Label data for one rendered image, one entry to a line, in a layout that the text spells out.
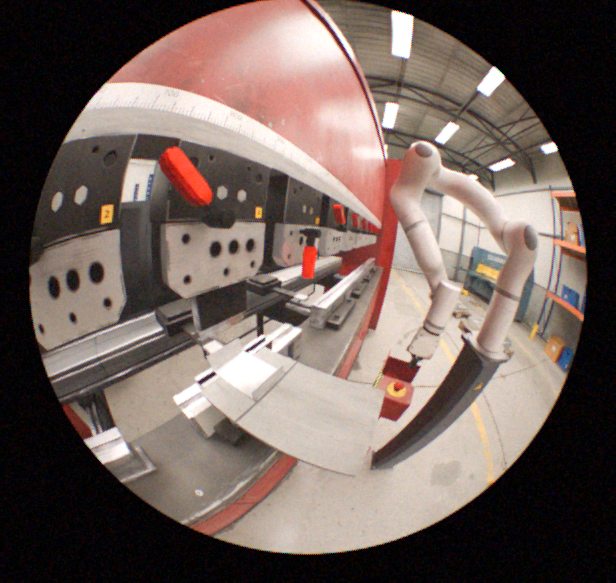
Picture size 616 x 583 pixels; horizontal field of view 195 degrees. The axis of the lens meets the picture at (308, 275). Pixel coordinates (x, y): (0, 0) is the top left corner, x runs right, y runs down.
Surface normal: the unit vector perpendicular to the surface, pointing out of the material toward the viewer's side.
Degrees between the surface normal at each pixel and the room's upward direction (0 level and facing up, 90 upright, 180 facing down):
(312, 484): 0
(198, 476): 0
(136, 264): 90
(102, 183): 90
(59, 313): 90
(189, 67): 90
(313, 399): 0
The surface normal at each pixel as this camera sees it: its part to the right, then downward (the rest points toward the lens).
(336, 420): 0.11, -0.96
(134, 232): 0.89, 0.21
